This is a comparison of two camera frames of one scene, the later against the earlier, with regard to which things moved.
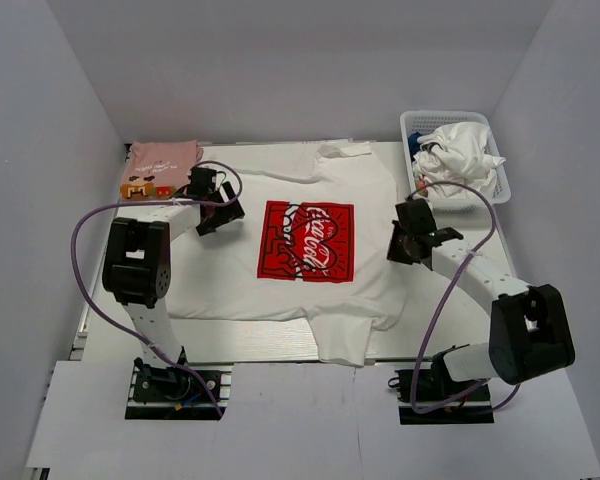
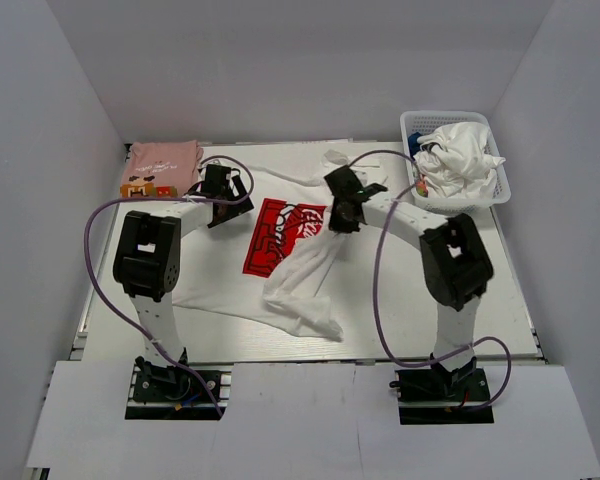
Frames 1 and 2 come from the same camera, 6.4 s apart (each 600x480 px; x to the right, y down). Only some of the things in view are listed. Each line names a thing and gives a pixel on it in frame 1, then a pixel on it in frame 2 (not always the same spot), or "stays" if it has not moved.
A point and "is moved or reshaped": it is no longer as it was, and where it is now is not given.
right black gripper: [393, 254] -> [337, 225]
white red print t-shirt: [313, 245] is moved or reshaped
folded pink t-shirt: [154, 171] stays
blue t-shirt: [414, 145] stays
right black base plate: [473, 407] stays
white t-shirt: [458, 154] stays
